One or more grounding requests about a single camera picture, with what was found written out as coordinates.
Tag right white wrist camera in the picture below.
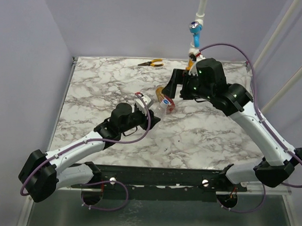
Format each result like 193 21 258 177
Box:
187 51 205 76

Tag aluminium rail frame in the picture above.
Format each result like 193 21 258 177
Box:
16 57 291 226

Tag gold label drink bottle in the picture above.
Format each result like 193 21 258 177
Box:
155 85 176 113

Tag orange brass faucet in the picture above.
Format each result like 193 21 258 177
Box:
186 53 196 71

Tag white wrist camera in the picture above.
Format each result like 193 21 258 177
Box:
187 51 205 76
134 92 153 115

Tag blue plastic faucet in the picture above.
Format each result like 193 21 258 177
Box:
189 21 203 48

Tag white PVC pipe frame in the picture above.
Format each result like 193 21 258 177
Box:
185 0 302 112

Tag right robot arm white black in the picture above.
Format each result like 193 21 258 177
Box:
162 58 302 191

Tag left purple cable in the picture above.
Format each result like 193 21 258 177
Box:
20 88 153 201

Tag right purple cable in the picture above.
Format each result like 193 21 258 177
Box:
191 42 302 215

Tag yellow handled pliers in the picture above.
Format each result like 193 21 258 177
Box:
138 58 164 67

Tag clear plastic bottle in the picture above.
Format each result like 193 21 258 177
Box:
150 102 169 120

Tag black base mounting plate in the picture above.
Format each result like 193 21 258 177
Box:
74 162 247 206

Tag blue white bottle cap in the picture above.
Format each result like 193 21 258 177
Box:
160 99 171 109

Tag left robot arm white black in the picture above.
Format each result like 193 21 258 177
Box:
18 103 161 202

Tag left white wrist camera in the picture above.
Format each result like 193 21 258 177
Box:
134 92 153 115

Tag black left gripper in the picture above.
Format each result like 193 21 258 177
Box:
120 106 161 135

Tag purple cable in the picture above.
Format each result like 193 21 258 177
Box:
20 88 153 201
191 42 302 215

